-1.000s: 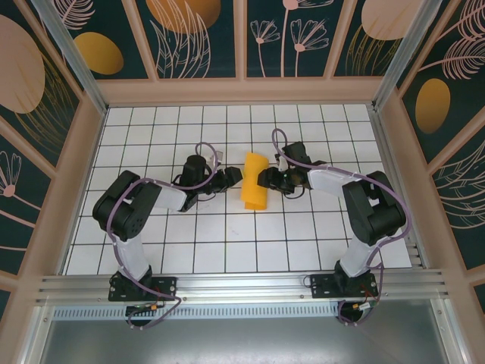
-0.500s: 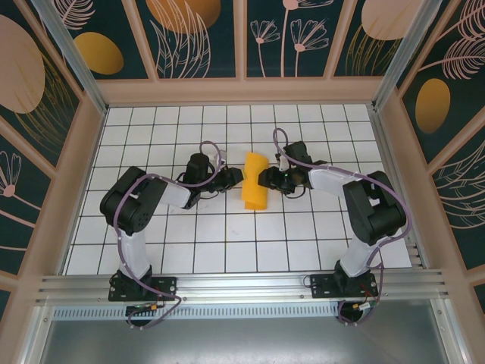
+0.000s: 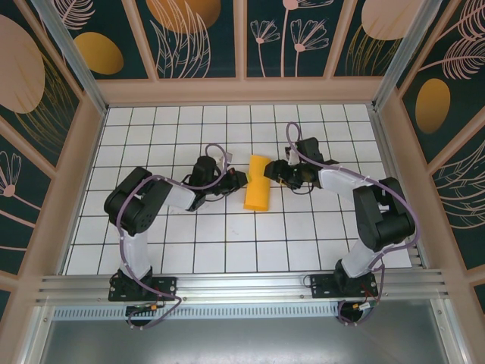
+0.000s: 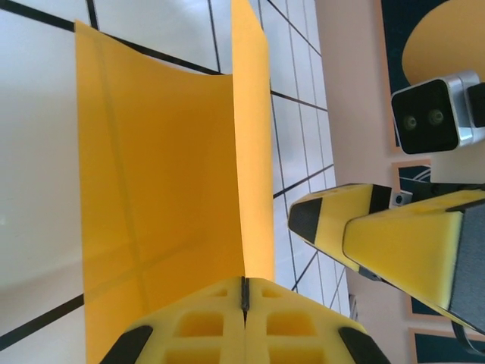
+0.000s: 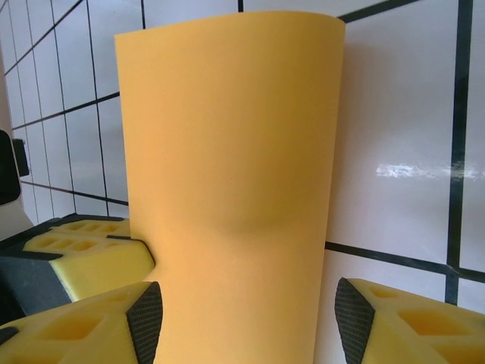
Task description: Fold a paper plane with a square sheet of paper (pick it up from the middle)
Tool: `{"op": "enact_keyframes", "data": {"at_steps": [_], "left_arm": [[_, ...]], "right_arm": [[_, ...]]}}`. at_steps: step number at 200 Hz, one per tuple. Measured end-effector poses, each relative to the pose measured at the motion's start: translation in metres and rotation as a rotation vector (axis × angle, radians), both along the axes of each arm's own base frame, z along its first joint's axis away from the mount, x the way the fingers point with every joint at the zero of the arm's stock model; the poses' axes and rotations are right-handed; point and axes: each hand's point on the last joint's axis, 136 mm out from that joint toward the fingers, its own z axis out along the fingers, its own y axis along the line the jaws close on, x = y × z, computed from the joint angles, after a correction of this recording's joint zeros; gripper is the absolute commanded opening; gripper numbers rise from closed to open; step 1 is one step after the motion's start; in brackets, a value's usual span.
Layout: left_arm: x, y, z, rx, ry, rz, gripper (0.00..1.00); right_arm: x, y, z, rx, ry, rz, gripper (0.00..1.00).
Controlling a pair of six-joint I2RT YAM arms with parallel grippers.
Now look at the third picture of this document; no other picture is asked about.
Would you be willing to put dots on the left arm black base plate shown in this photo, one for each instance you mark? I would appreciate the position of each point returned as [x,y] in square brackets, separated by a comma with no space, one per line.
[166,288]

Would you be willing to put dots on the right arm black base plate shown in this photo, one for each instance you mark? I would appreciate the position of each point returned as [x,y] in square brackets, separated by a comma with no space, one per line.
[322,286]

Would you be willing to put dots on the grey metal sheet panel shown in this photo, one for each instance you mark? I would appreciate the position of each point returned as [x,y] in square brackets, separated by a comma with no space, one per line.
[242,341]

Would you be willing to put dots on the long aluminium mounting rail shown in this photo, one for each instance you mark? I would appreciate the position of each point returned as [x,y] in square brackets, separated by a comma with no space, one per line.
[242,288]

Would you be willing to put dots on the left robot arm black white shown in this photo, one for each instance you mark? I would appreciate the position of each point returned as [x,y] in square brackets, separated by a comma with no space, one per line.
[132,250]

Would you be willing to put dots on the yellow paper sheet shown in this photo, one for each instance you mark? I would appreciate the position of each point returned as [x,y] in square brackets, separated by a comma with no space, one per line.
[257,189]

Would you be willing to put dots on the aluminium side rail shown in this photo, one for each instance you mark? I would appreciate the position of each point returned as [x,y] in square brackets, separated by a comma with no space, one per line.
[383,151]

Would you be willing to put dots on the aluminium frame post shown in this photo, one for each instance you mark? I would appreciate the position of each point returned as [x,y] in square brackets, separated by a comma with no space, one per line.
[68,49]
[409,45]

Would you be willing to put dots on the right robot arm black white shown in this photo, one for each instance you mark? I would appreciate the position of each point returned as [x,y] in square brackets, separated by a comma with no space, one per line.
[360,258]

